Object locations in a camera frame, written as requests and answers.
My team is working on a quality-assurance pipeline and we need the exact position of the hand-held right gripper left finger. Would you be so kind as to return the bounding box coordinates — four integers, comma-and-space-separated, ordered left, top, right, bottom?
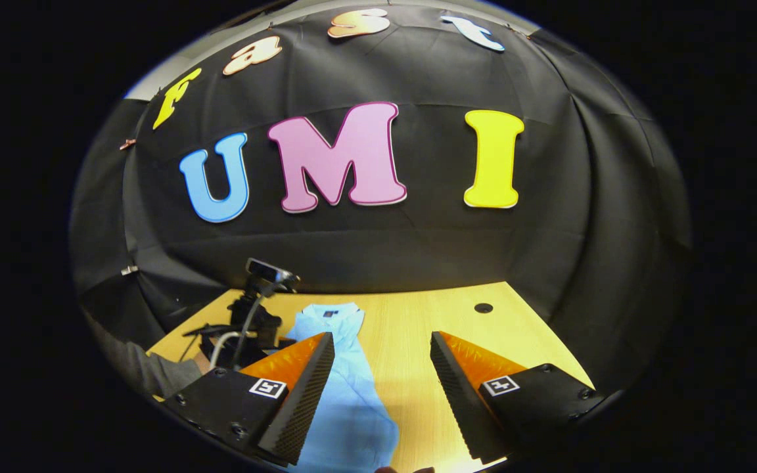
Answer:
163, 332, 336, 466

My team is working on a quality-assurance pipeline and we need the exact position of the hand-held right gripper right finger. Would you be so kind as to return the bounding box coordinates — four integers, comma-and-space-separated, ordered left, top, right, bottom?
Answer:
429, 330, 607, 464

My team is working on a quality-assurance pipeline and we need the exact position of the light blue T-shirt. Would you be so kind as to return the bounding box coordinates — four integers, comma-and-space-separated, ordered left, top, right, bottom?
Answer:
285, 302, 400, 473

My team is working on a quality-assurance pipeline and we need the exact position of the black backdrop cloth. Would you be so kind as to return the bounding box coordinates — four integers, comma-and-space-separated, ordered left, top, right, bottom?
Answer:
68, 0, 693, 395

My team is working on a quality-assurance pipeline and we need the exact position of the white cable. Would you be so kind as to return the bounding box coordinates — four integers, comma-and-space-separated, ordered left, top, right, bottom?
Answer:
210, 294, 264, 369

